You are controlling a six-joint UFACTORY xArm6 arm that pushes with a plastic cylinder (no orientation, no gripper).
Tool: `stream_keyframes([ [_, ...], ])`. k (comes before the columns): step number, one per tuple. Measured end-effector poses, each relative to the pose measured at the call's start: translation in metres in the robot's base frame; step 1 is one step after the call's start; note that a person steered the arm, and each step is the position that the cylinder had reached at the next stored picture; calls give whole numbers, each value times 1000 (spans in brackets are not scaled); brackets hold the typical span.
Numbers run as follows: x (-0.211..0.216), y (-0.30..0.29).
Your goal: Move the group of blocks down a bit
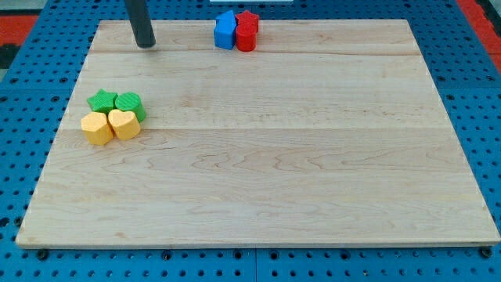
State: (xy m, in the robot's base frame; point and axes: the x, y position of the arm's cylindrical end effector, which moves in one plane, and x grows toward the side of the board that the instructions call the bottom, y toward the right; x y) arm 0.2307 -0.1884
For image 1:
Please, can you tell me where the light wooden board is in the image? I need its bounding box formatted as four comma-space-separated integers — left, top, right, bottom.
16, 20, 500, 249

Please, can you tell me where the red cylinder block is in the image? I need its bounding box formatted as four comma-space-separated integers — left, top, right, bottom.
236, 23, 257, 52

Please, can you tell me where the blue cube block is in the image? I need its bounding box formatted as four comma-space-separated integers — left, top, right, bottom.
213, 20, 236, 50

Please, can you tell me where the red star block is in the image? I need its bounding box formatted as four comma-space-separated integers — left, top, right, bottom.
235, 10, 260, 32

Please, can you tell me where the blue pentagon block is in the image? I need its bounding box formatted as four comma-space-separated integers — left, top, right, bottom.
215, 10, 236, 24

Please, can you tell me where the yellow heart block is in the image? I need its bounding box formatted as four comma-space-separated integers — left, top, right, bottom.
108, 109, 141, 140

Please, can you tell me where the green cylinder block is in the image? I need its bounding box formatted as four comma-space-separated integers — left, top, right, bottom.
114, 92, 146, 123

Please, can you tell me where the green star block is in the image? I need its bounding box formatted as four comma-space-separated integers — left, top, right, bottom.
87, 89, 118, 114

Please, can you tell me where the yellow hexagon block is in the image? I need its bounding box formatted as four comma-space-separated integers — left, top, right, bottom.
81, 112, 114, 146

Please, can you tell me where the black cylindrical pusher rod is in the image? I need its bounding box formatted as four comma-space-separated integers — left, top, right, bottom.
124, 0, 156, 49

